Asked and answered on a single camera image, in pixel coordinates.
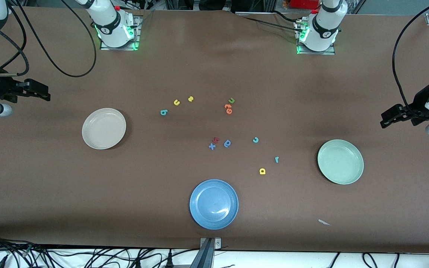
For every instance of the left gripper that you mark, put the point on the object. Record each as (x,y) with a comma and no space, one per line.
(419,104)

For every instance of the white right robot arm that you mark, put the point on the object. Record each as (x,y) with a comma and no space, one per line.
(112,26)

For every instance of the green plate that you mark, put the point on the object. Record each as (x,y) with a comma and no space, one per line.
(340,162)

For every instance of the beige brown plate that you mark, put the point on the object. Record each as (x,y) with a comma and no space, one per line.
(104,128)

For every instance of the brown table cover sheet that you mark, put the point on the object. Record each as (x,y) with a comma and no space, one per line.
(50,186)

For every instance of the white paper scrap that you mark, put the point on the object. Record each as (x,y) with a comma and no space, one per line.
(324,222)

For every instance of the red box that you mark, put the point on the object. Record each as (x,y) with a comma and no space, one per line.
(304,3)

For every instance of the orange letter e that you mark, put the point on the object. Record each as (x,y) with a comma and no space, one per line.
(228,108)

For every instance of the blue letter a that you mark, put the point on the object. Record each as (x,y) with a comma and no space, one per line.
(227,143)

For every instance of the blue plate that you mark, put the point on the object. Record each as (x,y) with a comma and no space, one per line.
(213,204)

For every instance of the black power plug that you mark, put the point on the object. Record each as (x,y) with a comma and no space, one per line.
(137,265)
(169,262)

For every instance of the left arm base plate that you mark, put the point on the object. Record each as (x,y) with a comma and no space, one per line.
(326,53)

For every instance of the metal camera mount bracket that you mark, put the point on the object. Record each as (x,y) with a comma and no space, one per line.
(209,253)

